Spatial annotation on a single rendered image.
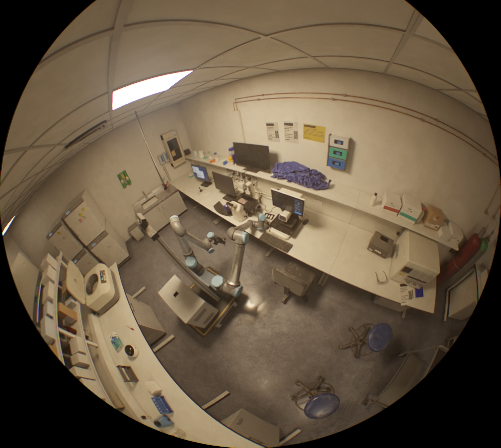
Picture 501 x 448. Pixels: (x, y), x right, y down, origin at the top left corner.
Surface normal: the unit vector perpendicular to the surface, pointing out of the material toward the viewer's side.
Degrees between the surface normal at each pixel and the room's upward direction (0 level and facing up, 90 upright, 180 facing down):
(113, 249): 90
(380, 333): 2
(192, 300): 0
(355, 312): 0
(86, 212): 90
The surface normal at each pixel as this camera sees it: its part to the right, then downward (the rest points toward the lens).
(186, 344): -0.15, -0.79
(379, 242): -0.63, -0.20
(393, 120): -0.64, 0.54
